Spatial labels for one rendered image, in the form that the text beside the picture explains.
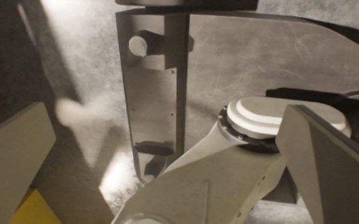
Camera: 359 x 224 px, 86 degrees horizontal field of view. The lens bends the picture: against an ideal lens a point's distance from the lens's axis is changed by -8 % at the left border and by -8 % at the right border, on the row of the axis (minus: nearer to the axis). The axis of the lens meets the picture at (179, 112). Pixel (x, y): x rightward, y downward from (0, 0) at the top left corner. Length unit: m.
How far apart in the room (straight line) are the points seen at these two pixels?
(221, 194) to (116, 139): 0.68
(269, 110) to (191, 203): 0.21
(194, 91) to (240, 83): 0.11
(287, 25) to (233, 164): 0.29
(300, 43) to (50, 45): 0.76
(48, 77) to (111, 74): 0.27
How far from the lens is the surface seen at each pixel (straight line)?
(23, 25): 0.91
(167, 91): 0.48
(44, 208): 1.66
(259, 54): 0.46
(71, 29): 0.78
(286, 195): 0.49
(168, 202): 0.23
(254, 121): 0.35
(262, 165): 0.33
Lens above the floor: 0.61
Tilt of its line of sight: 57 degrees down
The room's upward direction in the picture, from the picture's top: 160 degrees counter-clockwise
